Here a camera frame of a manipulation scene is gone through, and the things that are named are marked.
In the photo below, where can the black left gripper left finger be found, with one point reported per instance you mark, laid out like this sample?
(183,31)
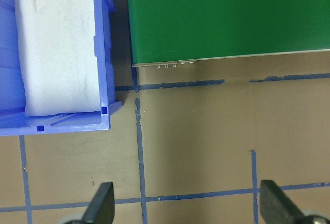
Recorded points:
(102,207)

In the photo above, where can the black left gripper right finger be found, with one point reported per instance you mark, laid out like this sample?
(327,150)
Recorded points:
(275,206)

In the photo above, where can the blue plastic bin left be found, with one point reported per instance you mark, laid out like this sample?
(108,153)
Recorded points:
(13,118)

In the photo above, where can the white foam pad left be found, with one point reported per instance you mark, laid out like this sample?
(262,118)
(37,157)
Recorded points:
(57,56)

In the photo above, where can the green conveyor belt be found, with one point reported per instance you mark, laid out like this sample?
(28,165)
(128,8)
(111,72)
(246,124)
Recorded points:
(172,31)

